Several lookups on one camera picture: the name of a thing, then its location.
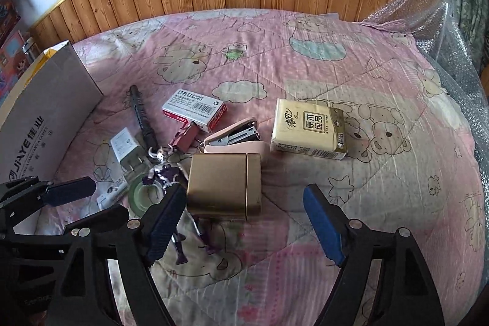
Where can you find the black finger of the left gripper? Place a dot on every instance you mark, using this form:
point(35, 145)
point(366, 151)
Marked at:
point(103, 221)

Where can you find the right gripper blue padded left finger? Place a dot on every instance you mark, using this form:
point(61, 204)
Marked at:
point(159, 226)

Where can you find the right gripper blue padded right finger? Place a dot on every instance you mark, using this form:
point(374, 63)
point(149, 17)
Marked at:
point(328, 222)

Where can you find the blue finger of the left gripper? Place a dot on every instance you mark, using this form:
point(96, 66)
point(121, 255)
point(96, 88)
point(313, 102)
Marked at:
point(67, 192)

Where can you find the gold metal tin box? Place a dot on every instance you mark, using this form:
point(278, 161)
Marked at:
point(226, 186)

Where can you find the black marker pen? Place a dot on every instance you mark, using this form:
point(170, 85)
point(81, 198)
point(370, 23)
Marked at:
point(148, 135)

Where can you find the pink stapler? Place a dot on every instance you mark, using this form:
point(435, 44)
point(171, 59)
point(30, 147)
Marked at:
point(238, 138)

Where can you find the purple Ultraman figure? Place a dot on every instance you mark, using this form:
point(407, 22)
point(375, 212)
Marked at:
point(171, 174)

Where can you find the small white tube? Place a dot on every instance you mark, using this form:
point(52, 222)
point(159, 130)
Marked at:
point(108, 193)

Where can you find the green tape roll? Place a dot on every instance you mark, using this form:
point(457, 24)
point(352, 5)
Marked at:
point(141, 196)

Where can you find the white charger plug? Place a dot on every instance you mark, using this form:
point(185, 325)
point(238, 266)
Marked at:
point(129, 153)

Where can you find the white cardboard box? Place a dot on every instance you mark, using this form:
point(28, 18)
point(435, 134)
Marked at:
point(43, 113)

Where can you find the pink binder clip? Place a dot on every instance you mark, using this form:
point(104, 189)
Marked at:
point(185, 137)

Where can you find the yellow tissue pack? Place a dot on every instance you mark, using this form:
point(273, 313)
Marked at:
point(309, 129)

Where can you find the pink bear bedsheet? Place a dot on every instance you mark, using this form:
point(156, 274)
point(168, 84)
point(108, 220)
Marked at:
point(410, 160)

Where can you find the white red staples box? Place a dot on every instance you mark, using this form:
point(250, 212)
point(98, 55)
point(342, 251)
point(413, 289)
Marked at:
point(189, 107)

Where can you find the pink toy washing machine box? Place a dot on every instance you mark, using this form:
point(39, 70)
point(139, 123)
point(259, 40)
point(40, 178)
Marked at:
point(14, 62)

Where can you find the red robot toy box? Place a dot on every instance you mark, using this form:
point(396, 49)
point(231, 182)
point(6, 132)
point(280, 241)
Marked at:
point(9, 17)

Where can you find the clear bubble wrap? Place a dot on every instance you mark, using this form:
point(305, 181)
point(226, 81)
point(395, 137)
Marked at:
point(437, 35)

